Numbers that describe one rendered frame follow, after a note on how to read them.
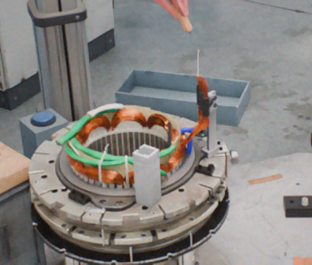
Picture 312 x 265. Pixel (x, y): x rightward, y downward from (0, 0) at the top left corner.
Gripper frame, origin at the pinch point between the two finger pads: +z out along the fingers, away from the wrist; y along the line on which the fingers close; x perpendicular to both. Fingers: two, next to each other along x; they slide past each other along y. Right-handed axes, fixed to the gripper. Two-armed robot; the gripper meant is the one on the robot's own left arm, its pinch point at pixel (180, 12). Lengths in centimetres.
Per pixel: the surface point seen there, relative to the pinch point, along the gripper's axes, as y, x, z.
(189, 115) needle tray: -4.7, -4.9, 18.7
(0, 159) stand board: -22.4, -35.4, 6.0
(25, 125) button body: -29.8, -20.1, 7.2
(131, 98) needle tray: -14.6, -6.6, 12.0
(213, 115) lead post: 13.5, -23.8, 11.0
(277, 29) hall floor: -117, 250, 95
